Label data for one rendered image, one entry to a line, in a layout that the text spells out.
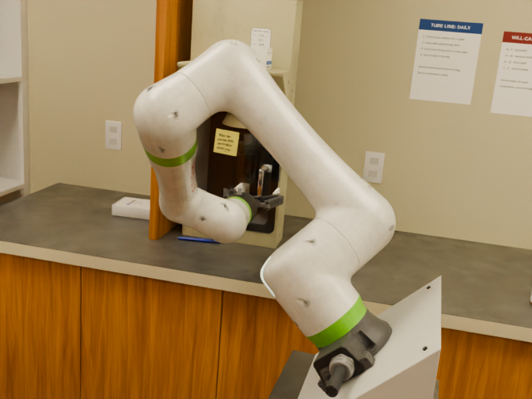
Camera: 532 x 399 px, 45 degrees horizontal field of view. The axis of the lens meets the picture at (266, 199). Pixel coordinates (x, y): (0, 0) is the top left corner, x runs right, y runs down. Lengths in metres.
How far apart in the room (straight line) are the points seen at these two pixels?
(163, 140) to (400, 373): 0.61
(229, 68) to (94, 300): 1.02
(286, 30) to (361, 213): 0.89
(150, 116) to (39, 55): 1.59
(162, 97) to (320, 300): 0.48
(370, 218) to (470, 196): 1.24
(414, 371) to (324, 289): 0.22
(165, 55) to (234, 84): 0.75
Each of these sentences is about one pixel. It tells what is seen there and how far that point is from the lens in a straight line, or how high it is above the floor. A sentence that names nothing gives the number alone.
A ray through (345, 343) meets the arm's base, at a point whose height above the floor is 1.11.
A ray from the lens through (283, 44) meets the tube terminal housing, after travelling 1.97.
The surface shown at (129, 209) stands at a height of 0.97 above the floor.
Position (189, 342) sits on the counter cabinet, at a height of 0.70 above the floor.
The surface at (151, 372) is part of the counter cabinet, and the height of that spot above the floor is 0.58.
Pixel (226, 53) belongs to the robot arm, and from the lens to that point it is 1.29.
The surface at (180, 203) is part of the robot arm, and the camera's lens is 1.56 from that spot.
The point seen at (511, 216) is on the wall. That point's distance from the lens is 2.47.
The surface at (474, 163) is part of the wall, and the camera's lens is 2.41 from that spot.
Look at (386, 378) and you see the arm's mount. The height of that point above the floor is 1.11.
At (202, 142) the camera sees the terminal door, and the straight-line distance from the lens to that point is 2.05.
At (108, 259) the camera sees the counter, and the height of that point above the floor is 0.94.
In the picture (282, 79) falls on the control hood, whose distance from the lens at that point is 1.87.
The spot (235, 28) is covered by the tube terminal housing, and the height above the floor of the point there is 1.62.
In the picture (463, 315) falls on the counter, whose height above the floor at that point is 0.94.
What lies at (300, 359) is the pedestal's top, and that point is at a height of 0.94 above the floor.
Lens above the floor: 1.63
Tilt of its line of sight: 15 degrees down
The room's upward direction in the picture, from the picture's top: 5 degrees clockwise
